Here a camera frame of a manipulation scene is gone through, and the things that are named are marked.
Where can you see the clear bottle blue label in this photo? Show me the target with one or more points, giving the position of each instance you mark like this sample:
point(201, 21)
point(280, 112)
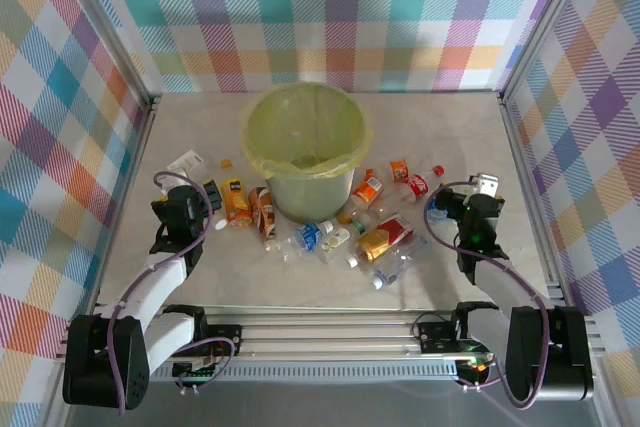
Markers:
point(436, 207)

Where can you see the red label cola bottle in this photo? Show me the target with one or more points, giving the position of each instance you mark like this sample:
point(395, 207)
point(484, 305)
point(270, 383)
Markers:
point(417, 186)

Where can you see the brown label bottle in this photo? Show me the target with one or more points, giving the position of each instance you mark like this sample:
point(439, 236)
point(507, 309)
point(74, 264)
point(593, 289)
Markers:
point(262, 212)

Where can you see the clear bottle small orange label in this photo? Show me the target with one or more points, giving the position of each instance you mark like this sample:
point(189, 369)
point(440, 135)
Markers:
point(399, 169)

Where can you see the large clear square bottle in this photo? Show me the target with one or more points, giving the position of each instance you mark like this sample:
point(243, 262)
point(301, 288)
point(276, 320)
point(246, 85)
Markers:
point(400, 259)

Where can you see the red and orange drink bottle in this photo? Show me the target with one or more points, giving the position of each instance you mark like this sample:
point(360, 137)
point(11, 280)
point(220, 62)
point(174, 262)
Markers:
point(380, 242)

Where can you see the orange label barcode bottle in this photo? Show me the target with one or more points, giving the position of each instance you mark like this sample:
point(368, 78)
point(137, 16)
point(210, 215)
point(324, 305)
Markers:
point(367, 192)

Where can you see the blue label water bottle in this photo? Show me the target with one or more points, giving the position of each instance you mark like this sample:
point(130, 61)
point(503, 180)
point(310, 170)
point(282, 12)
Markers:
point(307, 236)

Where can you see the small green band bottle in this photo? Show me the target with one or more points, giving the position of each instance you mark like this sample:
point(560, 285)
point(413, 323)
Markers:
point(357, 224)

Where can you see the clear bottle yellow cap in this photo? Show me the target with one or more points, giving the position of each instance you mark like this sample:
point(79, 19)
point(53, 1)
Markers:
point(344, 217)

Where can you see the cream label clear bottle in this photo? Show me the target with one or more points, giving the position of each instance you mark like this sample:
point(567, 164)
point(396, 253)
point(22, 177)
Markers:
point(334, 242)

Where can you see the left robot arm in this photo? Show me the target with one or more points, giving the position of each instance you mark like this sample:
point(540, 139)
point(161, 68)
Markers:
point(160, 287)

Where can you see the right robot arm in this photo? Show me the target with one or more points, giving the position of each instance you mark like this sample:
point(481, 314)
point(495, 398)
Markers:
point(500, 287)

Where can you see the green mesh waste bin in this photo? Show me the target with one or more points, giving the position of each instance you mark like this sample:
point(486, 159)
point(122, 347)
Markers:
point(310, 197)

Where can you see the yellow plastic bin liner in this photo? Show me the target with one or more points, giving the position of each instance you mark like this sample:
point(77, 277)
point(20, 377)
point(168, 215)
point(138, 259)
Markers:
point(300, 117)

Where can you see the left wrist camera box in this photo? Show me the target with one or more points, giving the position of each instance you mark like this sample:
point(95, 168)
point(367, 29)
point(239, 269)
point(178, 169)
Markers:
point(184, 163)

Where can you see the aluminium side rail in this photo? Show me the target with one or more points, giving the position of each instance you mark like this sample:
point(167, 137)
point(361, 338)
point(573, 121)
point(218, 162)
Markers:
point(534, 197)
point(127, 197)

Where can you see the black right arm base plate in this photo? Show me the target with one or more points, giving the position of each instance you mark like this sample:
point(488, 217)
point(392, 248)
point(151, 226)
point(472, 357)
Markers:
point(432, 337)

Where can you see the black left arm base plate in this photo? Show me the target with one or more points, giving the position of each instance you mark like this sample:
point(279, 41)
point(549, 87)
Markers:
point(225, 334)

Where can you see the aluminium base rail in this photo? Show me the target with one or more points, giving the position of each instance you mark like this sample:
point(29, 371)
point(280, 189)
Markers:
point(325, 332)

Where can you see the aluminium frame post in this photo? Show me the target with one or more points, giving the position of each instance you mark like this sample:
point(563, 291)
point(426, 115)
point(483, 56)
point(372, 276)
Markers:
point(542, 22)
point(112, 22)

